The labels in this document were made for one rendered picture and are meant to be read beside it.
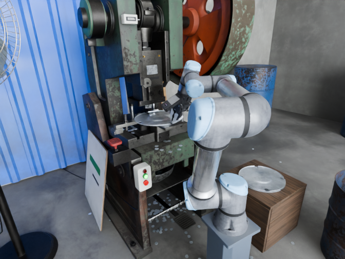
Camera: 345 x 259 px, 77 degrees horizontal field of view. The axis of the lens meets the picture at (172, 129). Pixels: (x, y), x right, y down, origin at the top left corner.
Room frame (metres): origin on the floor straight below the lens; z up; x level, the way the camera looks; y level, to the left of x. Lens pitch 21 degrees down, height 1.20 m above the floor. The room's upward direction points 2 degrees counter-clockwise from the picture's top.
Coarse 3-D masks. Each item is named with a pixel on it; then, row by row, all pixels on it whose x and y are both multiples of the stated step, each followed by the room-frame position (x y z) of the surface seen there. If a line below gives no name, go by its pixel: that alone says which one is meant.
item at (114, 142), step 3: (114, 138) 1.02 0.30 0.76; (117, 138) 1.02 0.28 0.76; (108, 141) 0.99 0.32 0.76; (111, 141) 0.98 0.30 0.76; (114, 141) 0.98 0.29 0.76; (117, 141) 0.98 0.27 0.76; (120, 141) 0.98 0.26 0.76; (111, 144) 0.96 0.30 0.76; (114, 144) 0.96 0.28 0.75; (117, 144) 0.97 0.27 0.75; (114, 147) 0.99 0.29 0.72
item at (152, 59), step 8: (144, 48) 1.33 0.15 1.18; (144, 56) 1.27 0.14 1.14; (152, 56) 1.31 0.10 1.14; (160, 56) 1.34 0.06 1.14; (144, 64) 1.28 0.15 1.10; (152, 64) 1.31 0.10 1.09; (160, 64) 1.34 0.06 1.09; (144, 72) 1.28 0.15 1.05; (152, 72) 1.31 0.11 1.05; (160, 72) 1.34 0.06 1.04; (144, 80) 1.26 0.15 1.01; (152, 80) 1.31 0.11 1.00; (160, 80) 1.34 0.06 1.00; (136, 88) 1.32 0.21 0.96; (144, 88) 1.27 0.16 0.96; (152, 88) 1.27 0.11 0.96; (160, 88) 1.30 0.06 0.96; (136, 96) 1.33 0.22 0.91; (144, 96) 1.27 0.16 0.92; (152, 96) 1.27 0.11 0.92; (160, 96) 1.30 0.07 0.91
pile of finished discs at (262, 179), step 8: (248, 168) 1.34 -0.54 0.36; (256, 168) 1.34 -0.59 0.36; (264, 168) 1.34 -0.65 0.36; (248, 176) 1.24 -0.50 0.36; (256, 176) 1.23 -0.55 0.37; (264, 176) 1.23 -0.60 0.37; (272, 176) 1.23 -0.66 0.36; (280, 176) 1.23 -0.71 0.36; (248, 184) 1.15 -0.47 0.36; (256, 184) 1.15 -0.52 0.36; (264, 184) 1.15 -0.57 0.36; (272, 184) 1.14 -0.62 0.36; (280, 184) 1.14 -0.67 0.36; (272, 192) 1.08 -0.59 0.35
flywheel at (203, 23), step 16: (192, 0) 1.57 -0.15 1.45; (224, 0) 1.31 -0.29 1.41; (192, 16) 1.52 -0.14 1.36; (208, 16) 1.45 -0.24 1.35; (224, 16) 1.31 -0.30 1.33; (192, 32) 1.54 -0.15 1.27; (208, 32) 1.45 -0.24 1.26; (224, 32) 1.30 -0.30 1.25; (192, 48) 1.57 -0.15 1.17; (208, 48) 1.45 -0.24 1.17; (224, 48) 1.31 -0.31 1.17; (208, 64) 1.39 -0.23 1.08
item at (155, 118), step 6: (144, 114) 1.35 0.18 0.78; (150, 114) 1.35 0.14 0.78; (156, 114) 1.33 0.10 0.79; (162, 114) 1.32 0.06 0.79; (168, 114) 1.34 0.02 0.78; (138, 120) 1.23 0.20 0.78; (144, 120) 1.23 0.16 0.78; (150, 120) 1.22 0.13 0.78; (156, 120) 1.21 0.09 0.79; (162, 120) 1.21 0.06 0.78; (168, 120) 1.22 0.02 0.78
